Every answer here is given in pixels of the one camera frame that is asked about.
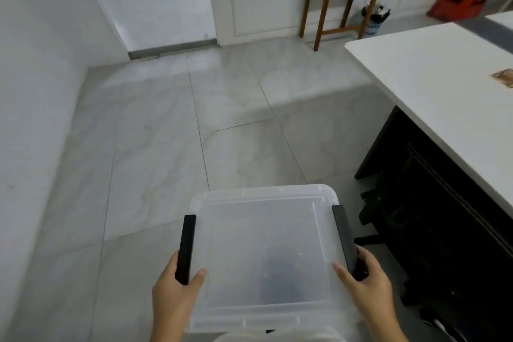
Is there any person's right hand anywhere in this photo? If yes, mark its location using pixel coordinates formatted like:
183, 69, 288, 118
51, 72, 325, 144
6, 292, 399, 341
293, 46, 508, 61
332, 245, 396, 324

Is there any person's left hand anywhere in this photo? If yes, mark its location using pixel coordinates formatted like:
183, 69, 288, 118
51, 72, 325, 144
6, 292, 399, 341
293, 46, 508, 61
151, 251, 208, 342

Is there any clear plastic storage box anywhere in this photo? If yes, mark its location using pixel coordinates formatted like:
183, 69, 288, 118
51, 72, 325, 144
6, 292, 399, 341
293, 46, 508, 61
175, 184, 369, 335

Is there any person's right forearm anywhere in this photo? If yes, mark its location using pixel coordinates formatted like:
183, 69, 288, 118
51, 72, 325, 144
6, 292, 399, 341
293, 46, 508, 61
368, 310, 409, 342

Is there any person's left forearm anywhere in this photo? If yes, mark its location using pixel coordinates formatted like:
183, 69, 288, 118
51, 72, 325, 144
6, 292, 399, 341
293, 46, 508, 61
150, 324, 187, 342

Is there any white table with black base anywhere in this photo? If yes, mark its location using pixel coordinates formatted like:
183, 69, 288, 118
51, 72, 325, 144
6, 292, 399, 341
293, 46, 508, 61
345, 22, 513, 342

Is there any small mesh waste bin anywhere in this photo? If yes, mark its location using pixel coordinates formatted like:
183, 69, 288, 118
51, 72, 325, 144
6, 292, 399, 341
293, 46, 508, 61
361, 3, 391, 38

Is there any white door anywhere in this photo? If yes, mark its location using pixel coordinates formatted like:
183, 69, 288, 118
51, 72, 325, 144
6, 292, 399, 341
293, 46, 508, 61
71, 0, 218, 60

